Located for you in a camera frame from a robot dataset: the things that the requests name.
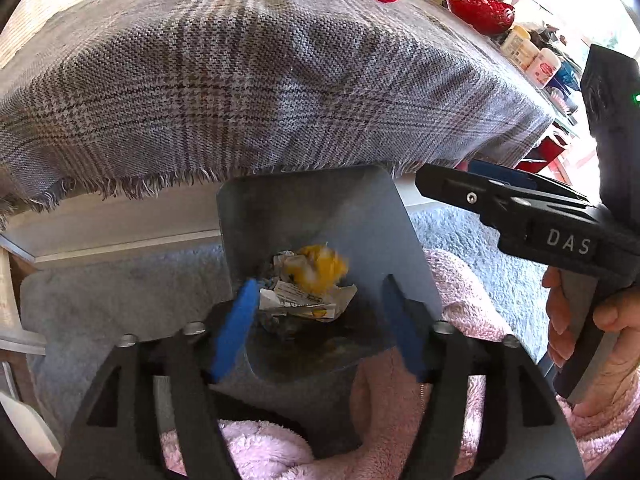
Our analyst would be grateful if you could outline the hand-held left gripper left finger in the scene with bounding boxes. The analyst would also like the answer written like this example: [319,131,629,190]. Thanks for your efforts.
[55,280,261,480]

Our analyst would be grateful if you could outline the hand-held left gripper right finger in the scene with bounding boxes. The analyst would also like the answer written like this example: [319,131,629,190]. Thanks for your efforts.
[382,275,586,480]

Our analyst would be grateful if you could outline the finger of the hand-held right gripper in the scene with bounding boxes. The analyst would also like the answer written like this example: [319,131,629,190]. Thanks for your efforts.
[467,160,601,204]
[415,162,538,227]

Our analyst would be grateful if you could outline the yellow snack wrapper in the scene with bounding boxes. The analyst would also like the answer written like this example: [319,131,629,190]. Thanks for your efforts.
[295,244,349,295]

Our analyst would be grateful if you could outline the grey trash bin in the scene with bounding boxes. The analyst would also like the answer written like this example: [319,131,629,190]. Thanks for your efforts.
[216,166,445,383]

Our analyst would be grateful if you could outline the person's right hand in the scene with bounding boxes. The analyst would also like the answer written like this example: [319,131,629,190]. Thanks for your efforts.
[542,265,640,417]

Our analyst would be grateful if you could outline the red table base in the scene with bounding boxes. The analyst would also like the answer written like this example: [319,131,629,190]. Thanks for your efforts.
[515,137,571,173]

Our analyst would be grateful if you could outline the pink fluffy robe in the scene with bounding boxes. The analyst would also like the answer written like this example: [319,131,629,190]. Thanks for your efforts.
[160,250,640,480]

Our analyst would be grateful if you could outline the blue snack bag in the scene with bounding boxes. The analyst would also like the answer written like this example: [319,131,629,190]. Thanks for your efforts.
[555,62,582,92]

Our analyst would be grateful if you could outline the yellow capped bottle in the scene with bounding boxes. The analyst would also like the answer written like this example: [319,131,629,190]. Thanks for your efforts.
[500,25,542,68]

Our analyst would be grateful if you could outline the red basket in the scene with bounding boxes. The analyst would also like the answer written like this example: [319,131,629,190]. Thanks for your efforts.
[447,0,516,36]

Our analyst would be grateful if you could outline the grey plaid tablecloth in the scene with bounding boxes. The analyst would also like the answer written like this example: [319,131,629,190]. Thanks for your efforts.
[0,0,556,217]

